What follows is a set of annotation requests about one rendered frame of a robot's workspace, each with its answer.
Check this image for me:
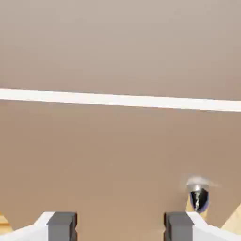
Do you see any shiny metal door handle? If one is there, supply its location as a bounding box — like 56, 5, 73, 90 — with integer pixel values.
185, 177, 210, 214

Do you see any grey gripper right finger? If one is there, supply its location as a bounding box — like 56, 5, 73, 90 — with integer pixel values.
163, 211, 241, 241

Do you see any tan cabinet door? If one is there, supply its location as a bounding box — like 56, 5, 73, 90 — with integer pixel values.
0, 0, 241, 102
0, 99, 241, 241

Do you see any tan cabinet with white frame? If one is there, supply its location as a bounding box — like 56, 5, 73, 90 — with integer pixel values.
0, 0, 241, 241

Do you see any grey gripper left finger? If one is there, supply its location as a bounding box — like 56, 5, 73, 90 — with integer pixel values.
0, 211, 78, 241

